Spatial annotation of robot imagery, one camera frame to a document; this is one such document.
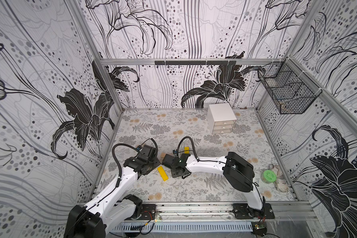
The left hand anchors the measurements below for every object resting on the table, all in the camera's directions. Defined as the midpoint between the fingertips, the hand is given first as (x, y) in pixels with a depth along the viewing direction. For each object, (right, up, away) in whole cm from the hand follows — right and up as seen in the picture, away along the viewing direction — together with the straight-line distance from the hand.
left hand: (157, 165), depth 83 cm
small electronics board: (+52, -27, -13) cm, 59 cm away
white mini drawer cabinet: (+40, +27, +12) cm, 50 cm away
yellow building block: (+16, +10, -8) cm, 21 cm away
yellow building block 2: (+2, -6, +3) cm, 7 cm away
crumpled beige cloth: (+68, -8, -4) cm, 69 cm away
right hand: (+11, -5, +6) cm, 14 cm away
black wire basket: (+81, +44, +5) cm, 92 cm away
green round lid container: (+61, -5, -3) cm, 62 cm away
